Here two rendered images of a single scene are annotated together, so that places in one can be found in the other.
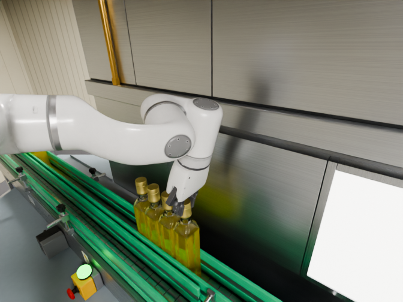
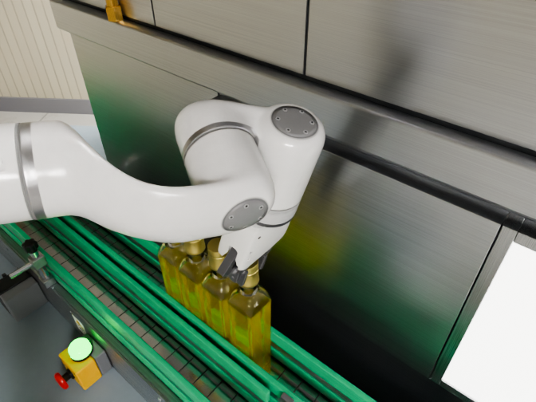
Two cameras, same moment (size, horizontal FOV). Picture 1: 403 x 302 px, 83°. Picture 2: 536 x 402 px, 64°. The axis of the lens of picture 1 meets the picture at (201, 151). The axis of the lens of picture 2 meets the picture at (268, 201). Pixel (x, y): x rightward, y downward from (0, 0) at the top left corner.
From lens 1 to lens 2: 0.12 m
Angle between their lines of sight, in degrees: 14
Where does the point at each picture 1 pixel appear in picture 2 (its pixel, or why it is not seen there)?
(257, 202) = (372, 266)
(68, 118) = (56, 176)
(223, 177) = (316, 219)
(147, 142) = (194, 215)
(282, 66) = (443, 45)
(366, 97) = not seen: outside the picture
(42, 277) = (10, 351)
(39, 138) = (11, 210)
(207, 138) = (293, 183)
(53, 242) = (22, 297)
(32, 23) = not seen: outside the picture
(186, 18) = not seen: outside the picture
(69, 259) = (52, 323)
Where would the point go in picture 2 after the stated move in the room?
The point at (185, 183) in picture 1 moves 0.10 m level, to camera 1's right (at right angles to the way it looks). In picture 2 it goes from (251, 246) to (332, 246)
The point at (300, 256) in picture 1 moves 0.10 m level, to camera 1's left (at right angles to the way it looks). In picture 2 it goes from (434, 354) to (368, 353)
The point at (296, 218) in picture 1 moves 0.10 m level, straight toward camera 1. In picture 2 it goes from (435, 301) to (418, 359)
